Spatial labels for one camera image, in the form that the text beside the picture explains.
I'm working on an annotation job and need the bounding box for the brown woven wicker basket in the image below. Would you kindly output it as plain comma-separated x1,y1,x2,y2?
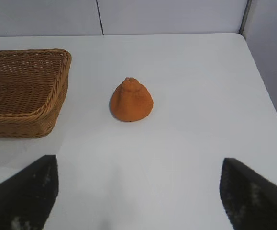
0,48,72,138

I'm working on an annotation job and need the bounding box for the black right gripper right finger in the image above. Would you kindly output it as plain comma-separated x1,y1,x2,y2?
219,157,277,230

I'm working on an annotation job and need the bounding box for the bumpy orange fruit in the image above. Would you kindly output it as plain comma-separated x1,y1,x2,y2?
109,77,155,123

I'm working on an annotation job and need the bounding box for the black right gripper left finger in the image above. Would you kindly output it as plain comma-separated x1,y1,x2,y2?
0,154,59,230

